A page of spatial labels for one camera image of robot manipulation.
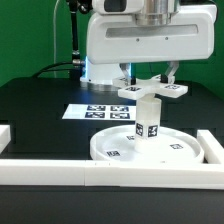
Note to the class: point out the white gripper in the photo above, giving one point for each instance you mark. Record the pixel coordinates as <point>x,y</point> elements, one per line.
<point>119,39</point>

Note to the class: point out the white cross-shaped table base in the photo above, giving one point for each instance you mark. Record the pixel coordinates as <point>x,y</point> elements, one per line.
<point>149,86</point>

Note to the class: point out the white round table top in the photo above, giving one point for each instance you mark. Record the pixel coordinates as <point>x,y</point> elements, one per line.
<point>120,143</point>

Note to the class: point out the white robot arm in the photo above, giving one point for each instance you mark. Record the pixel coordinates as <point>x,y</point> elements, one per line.
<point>154,12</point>

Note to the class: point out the white marker sheet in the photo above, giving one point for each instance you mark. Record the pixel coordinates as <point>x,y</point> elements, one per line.
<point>100,112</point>

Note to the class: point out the white right fence bar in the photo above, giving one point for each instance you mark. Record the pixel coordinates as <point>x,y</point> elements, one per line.
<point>214,152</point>

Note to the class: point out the white fence bar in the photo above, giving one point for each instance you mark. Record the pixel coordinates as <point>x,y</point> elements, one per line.
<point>214,152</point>
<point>101,173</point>
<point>5,136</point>

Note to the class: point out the white front fence bar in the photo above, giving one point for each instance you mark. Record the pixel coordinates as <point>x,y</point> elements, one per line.
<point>101,173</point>

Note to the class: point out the white left fence bar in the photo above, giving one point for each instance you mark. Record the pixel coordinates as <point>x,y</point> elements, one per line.
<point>5,136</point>

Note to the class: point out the black camera stand pole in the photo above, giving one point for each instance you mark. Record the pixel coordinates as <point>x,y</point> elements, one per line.
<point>83,6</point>

